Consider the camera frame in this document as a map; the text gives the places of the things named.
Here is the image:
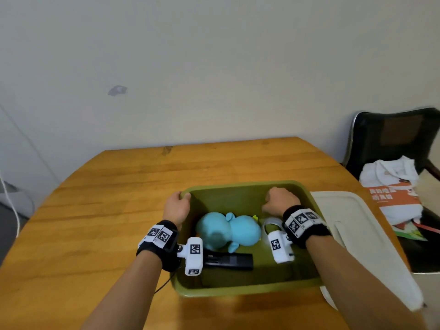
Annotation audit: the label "person's right hand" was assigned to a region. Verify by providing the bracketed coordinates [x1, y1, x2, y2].
[262, 187, 301, 217]

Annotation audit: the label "person's left hand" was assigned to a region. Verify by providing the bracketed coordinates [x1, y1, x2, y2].
[162, 191, 192, 231]

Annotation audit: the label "green plastic bin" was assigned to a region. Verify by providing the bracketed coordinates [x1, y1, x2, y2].
[171, 180, 332, 298]

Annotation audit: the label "person's right forearm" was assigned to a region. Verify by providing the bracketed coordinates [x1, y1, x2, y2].
[305, 234, 427, 330]

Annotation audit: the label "person's left forearm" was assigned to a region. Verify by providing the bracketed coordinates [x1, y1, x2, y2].
[81, 252, 163, 330]

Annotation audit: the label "clear tape roll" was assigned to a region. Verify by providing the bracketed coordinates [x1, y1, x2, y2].
[263, 217, 286, 238]

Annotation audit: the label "blue plush toy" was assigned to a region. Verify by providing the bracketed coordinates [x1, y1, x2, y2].
[195, 212, 262, 253]

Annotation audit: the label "black wristband with marker tags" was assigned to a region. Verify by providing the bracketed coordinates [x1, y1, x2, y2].
[136, 220, 179, 273]
[282, 205, 333, 249]

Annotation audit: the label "black remote control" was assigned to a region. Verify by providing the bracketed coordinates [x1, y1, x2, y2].
[202, 251, 254, 271]

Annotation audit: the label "white plastic bin lid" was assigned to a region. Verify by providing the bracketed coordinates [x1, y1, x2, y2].
[309, 191, 425, 312]

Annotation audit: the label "white cloth bag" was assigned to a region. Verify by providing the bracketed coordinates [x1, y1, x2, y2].
[359, 156, 425, 226]

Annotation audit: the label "orange and white packet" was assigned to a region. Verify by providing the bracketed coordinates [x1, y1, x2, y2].
[367, 181, 423, 217]

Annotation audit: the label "black chair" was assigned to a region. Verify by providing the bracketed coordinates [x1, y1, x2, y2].
[342, 107, 440, 275]

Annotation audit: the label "green leaflet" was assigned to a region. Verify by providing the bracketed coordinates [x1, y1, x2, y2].
[392, 219, 429, 242]

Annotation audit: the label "white wrist camera with marker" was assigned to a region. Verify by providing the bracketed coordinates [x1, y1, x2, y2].
[178, 237, 204, 277]
[268, 231, 295, 264]

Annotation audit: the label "black cable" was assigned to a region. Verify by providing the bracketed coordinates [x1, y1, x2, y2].
[154, 267, 178, 294]

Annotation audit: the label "white cable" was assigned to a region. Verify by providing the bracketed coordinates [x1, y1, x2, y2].
[0, 171, 22, 239]

